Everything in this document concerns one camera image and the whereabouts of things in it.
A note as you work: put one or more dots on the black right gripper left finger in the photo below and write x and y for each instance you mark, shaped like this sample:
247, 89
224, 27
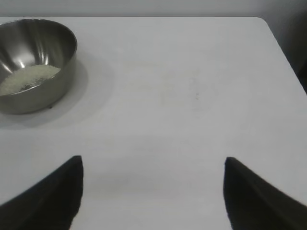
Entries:
52, 198

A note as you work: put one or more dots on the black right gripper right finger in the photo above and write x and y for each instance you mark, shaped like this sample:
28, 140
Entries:
254, 203

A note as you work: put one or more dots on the white uncooked rice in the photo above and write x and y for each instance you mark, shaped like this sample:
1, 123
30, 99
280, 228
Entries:
28, 77

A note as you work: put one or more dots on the stainless steel mixing bowl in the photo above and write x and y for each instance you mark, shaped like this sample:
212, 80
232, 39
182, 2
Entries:
36, 43

